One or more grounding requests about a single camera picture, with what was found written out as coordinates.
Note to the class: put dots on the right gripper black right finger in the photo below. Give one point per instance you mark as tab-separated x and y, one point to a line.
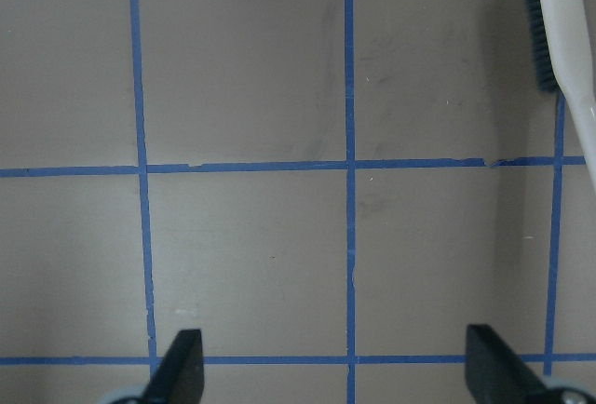
495	374

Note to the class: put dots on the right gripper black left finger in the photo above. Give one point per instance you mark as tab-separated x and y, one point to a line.
180	376

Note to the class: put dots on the white hand brush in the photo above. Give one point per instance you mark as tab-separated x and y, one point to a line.
563	60

